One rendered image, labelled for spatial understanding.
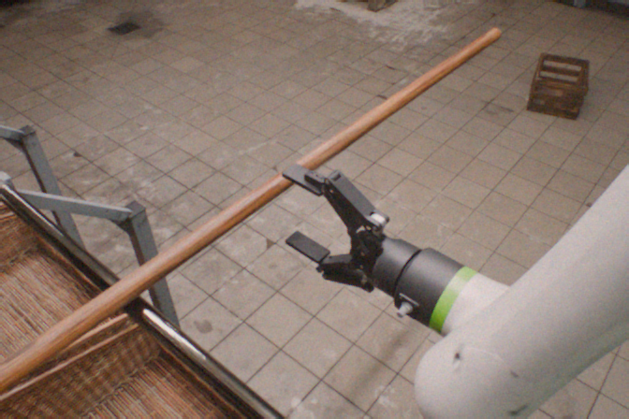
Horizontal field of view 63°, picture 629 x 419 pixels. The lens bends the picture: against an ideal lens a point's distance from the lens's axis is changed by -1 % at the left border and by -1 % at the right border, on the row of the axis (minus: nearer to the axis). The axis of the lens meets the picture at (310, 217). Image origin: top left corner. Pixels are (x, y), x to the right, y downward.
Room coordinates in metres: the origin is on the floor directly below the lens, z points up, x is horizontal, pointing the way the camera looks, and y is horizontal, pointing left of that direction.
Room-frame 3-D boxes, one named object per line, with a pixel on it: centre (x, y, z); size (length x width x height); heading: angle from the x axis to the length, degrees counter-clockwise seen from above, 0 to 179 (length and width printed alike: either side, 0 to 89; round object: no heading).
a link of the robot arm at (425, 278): (0.42, -0.15, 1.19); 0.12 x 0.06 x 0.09; 139
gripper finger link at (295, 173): (0.56, 0.01, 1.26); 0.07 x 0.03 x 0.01; 49
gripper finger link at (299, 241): (0.56, 0.01, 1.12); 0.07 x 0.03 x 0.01; 49
